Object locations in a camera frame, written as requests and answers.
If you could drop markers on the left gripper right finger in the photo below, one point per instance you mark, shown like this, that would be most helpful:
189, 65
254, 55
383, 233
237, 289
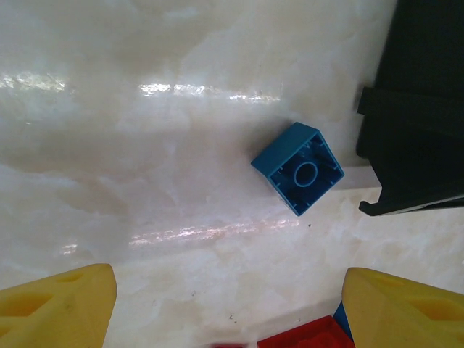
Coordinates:
409, 315

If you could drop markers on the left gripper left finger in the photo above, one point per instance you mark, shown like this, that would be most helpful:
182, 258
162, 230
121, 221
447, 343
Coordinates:
54, 311

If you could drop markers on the blue lego brick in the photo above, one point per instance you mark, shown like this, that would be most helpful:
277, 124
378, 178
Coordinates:
282, 152
340, 317

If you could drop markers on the long red lego brick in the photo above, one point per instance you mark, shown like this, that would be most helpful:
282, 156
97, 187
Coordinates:
228, 345
304, 335

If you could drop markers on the black plastic bin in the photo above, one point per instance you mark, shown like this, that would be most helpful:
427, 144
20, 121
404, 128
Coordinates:
417, 108

